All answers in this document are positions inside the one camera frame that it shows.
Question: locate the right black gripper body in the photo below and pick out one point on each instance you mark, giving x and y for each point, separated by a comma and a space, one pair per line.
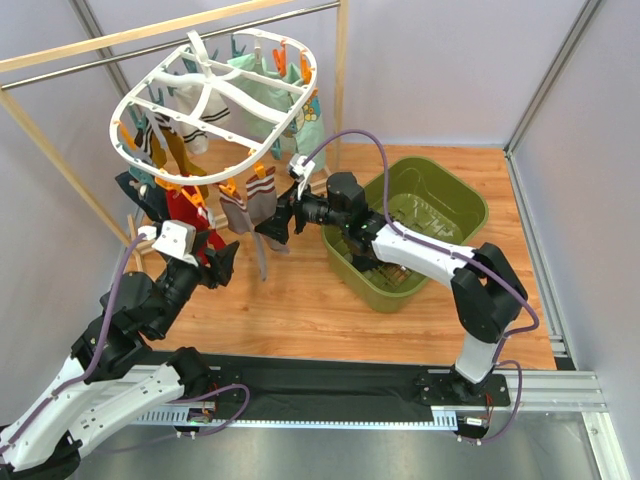
289, 212

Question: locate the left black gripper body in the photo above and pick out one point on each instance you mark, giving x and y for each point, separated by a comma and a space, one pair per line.
208, 265

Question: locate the white round clip hanger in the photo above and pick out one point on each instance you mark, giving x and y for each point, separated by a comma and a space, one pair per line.
265, 101

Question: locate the grey sock red stripes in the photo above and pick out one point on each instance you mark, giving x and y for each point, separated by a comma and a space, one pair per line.
261, 196

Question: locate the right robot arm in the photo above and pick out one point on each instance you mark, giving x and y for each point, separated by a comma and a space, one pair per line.
487, 293

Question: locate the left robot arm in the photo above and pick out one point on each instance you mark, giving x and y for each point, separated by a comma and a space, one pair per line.
66, 423

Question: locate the red panda sock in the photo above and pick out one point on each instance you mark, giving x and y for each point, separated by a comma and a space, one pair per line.
187, 205

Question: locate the navy blue sock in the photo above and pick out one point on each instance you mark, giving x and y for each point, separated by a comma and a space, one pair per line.
151, 200

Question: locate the mint green cartoon sock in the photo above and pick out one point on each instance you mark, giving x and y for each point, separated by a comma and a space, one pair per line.
308, 129

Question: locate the mustard yellow sock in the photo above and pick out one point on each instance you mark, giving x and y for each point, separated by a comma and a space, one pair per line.
179, 152
157, 152

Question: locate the olive green plastic basket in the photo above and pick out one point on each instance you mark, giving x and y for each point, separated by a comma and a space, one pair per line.
426, 198

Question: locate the white sock black stripes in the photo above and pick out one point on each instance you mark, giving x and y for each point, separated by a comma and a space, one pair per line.
215, 113

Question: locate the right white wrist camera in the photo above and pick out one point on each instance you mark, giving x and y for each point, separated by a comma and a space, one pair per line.
300, 169

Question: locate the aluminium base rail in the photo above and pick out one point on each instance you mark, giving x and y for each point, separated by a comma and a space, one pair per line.
530, 391

